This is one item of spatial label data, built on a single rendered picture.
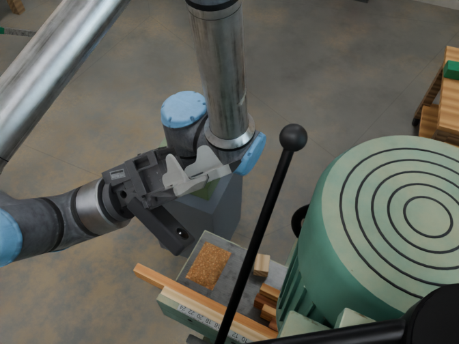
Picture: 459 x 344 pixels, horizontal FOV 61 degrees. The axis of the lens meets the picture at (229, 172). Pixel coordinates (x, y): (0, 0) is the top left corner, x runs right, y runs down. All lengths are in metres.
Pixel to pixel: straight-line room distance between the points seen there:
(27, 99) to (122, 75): 2.09
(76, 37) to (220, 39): 0.28
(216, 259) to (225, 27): 0.50
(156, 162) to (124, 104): 2.00
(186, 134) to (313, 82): 1.59
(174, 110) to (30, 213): 0.69
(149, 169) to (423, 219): 0.39
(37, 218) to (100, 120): 1.91
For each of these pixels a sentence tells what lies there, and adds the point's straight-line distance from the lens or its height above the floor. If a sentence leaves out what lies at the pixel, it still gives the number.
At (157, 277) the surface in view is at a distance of 0.90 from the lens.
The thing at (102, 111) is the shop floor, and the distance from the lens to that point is 2.57.
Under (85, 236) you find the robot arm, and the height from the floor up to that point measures 1.19.
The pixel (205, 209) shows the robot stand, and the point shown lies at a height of 0.55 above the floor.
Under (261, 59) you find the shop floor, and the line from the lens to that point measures 2.81.
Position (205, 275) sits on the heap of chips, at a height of 0.91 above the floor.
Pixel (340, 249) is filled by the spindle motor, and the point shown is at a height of 1.50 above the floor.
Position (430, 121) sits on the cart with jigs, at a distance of 2.41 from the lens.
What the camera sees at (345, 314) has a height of 1.52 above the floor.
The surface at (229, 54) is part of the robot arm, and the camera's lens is 0.87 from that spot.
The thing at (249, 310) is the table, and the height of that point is 0.90.
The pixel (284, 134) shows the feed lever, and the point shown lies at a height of 1.41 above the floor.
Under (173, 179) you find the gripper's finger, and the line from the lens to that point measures 0.54.
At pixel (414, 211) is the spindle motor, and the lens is 0.34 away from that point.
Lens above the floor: 1.77
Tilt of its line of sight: 55 degrees down
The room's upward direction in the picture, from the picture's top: straight up
